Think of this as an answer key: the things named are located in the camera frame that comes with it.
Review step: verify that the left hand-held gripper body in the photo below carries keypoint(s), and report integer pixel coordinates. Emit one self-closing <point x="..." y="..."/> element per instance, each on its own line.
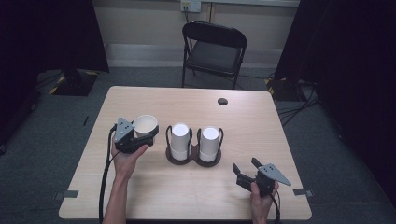
<point x="124" y="130"/>

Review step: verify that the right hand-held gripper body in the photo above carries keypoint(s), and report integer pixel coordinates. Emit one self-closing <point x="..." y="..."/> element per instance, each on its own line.
<point x="269" y="177"/>

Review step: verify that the white paper cup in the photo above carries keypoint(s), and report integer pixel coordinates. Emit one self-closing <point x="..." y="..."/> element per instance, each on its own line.
<point x="144" y="124"/>

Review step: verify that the dark double cup holder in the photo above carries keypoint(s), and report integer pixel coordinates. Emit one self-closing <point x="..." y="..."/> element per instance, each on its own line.
<point x="194" y="157"/>

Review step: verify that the person's right hand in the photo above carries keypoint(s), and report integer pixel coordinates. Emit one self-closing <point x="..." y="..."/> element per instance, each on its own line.
<point x="261" y="207"/>

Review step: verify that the person's left hand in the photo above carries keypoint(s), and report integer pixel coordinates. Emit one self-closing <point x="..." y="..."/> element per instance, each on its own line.
<point x="126" y="163"/>

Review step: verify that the grey tape strip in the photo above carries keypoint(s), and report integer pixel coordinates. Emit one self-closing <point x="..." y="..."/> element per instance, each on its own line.
<point x="67" y="194"/>
<point x="302" y="192"/>

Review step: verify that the small black floor object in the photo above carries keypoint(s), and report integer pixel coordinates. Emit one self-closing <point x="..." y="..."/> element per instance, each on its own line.
<point x="85" y="120"/>

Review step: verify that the black stand base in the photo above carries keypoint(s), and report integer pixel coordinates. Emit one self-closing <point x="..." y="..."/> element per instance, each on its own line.
<point x="74" y="84"/>
<point x="283" y="90"/>

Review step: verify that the black table grommet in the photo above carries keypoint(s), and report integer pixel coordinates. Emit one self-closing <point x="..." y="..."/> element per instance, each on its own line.
<point x="222" y="101"/>

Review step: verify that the black folding chair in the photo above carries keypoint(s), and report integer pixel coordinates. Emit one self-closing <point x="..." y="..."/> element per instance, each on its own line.
<point x="214" y="56"/>

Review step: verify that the black curtain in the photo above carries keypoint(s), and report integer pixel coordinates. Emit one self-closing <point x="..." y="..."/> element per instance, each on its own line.
<point x="351" y="77"/>
<point x="37" y="46"/>

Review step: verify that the white wall socket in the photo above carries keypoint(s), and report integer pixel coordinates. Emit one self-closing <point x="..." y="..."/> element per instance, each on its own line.
<point x="190" y="5"/>

